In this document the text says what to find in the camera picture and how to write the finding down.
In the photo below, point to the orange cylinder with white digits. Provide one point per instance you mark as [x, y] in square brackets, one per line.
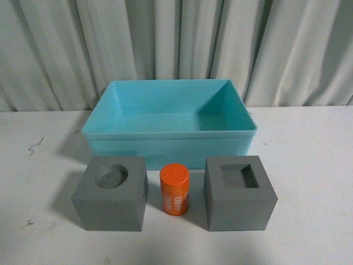
[175, 185]

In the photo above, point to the gray cube with square hole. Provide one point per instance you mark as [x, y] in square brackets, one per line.
[238, 193]

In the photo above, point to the gray cube with round hole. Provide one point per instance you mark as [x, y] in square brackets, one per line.
[112, 194]

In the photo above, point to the light blue plastic box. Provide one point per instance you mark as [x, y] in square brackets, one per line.
[170, 121]

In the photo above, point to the white pleated curtain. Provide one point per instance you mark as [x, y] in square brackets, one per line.
[61, 55]

